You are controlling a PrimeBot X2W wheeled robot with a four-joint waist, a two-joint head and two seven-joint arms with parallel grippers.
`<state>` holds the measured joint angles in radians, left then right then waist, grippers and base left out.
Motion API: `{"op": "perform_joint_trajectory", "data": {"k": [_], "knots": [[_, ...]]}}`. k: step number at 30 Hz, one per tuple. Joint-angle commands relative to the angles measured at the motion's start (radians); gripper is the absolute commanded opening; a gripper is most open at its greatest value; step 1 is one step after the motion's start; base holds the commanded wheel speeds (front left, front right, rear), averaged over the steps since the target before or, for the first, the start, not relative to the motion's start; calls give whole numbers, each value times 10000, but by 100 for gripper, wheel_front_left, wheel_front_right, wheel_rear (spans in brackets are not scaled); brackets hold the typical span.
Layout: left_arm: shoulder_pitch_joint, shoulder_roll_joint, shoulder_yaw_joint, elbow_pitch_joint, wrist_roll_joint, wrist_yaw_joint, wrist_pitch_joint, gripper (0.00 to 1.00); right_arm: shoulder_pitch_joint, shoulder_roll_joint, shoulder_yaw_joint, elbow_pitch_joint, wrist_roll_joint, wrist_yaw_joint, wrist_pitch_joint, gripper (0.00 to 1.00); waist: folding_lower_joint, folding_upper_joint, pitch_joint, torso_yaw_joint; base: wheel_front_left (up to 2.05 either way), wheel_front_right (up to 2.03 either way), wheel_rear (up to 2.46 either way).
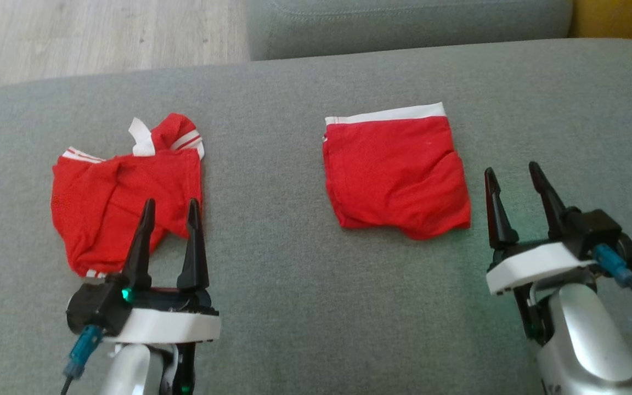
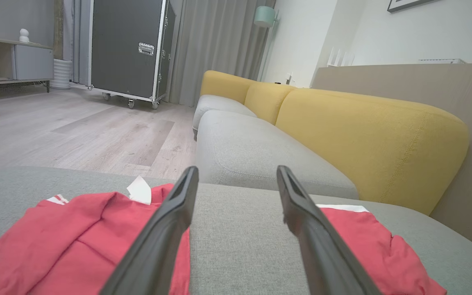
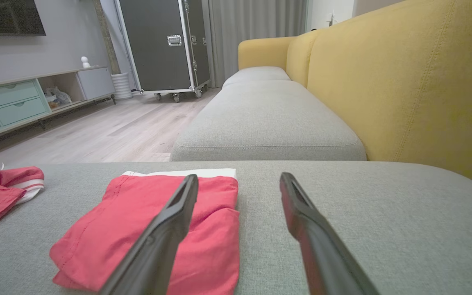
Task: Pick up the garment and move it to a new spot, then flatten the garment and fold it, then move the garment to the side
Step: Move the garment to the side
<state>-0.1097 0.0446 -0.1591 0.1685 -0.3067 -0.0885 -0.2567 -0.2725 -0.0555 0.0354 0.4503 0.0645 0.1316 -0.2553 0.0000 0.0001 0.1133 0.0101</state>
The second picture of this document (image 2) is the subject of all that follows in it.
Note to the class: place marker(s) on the white ribbed vase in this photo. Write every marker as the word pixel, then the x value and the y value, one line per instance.
pixel 61 74

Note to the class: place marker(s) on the narrow grey curtain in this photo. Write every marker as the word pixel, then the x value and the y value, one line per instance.
pixel 78 41

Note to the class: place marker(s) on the wide grey sofa seat cushion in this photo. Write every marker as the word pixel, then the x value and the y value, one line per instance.
pixel 240 246

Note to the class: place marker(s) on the small white figurine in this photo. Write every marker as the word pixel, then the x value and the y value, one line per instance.
pixel 24 36

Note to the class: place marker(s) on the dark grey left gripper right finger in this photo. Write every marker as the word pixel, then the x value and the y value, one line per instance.
pixel 318 246

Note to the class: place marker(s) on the flat white box device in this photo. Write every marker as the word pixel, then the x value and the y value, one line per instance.
pixel 441 61

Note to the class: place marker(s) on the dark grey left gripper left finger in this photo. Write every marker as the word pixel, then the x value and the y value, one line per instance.
pixel 158 237

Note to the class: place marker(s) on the red basketball jersey white trim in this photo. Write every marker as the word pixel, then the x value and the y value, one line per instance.
pixel 55 246

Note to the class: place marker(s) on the dark framed wall picture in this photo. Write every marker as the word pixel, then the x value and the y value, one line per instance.
pixel 404 4

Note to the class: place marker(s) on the red basketball shorts white band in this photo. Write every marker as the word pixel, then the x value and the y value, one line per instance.
pixel 367 237

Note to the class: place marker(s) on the black flight case metal edges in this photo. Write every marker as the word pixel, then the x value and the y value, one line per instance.
pixel 125 45

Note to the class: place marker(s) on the grey wooden media cabinet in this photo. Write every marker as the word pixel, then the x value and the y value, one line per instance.
pixel 33 61

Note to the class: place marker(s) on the wide grey curtain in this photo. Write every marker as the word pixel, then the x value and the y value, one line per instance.
pixel 215 49

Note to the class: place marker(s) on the white slatted device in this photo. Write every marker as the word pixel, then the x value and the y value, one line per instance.
pixel 340 57

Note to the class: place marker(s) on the teal lamp shade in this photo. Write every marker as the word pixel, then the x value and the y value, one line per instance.
pixel 264 16

